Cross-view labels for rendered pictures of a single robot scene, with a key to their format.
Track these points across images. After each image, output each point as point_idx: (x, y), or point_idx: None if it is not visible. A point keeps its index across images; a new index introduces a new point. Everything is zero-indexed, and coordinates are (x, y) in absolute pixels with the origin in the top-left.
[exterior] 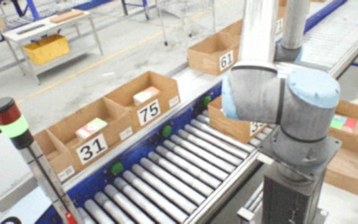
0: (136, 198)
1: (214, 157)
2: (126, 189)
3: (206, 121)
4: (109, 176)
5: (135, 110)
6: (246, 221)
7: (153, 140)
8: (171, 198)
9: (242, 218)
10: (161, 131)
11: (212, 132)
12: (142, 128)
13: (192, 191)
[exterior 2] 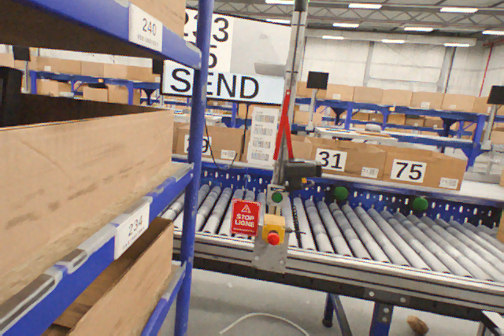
0: (342, 219)
1: (479, 256)
2: (337, 212)
3: (491, 234)
4: (329, 198)
5: (392, 156)
6: (494, 334)
7: (395, 204)
8: (380, 243)
9: (487, 325)
10: (412, 198)
11: (496, 244)
12: (390, 182)
13: (416, 254)
